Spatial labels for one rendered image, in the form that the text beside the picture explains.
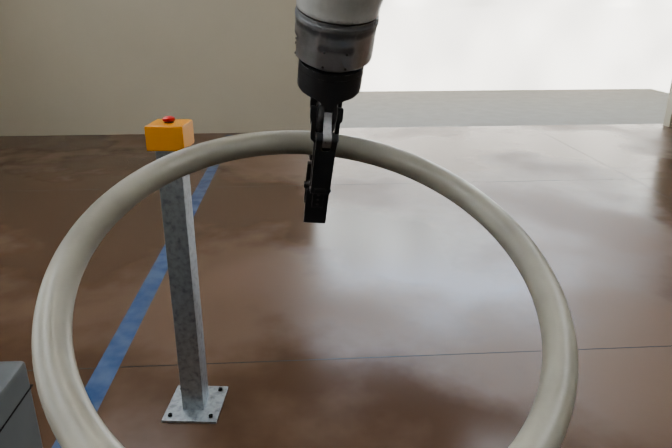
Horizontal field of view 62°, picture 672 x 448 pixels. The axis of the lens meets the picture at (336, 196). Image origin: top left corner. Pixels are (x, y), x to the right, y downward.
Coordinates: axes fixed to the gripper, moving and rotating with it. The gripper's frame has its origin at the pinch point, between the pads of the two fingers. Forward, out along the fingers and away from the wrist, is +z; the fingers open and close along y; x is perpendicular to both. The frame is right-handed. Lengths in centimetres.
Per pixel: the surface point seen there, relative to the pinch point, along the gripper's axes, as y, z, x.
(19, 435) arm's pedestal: 8, 56, -50
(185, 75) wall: -521, 278, -123
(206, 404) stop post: -51, 151, -28
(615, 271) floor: -149, 170, 186
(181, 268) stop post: -70, 97, -37
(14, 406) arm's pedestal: 5, 51, -50
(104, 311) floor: -117, 185, -88
